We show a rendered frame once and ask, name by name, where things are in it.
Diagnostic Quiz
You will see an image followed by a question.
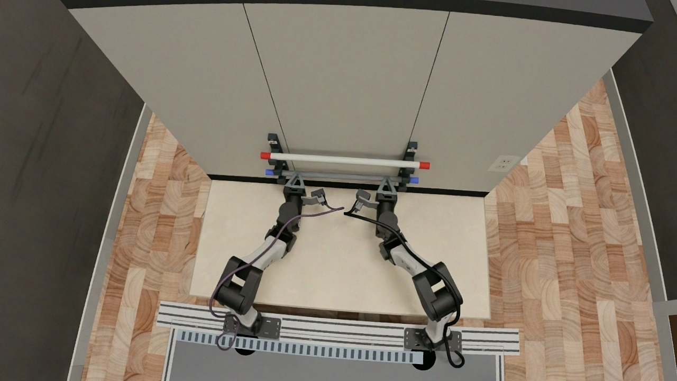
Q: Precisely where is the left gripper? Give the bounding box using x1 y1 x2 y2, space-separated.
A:
283 170 325 215

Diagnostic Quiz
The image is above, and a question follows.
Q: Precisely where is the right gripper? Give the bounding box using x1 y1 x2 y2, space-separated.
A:
354 176 398 220

